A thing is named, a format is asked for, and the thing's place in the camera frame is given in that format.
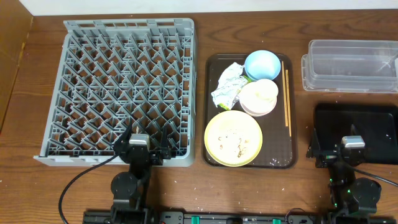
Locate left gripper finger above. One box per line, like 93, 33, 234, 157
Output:
113, 125, 132, 146
159, 126, 171, 159

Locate cream white cup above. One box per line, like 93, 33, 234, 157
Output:
254, 79, 279, 100

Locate pink plate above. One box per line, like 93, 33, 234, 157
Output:
238, 82, 277, 116

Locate foil snack wrapper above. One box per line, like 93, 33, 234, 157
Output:
211, 62, 250, 110

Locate light blue bowl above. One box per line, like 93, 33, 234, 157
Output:
244, 50, 281, 81

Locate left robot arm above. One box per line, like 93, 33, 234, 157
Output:
109, 127, 171, 224

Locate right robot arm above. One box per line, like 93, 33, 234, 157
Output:
306, 130, 381, 224

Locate black waste bin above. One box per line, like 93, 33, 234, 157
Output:
314, 103, 397, 165

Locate clear plastic waste bin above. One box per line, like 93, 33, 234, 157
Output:
301, 39, 397, 93

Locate dark brown serving tray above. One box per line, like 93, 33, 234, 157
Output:
203, 54, 298, 169

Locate grey plastic dish rack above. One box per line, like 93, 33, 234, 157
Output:
36, 18, 197, 167

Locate yellow plate with crumbs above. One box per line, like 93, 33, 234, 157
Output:
204, 110, 263, 167

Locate right wooden chopstick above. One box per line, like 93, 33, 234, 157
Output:
285, 69, 292, 137

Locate wooden chopstick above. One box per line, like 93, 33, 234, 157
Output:
281, 61, 289, 127
285, 69, 292, 137

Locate left wooden chopstick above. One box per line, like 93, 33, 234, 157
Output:
281, 61, 289, 127

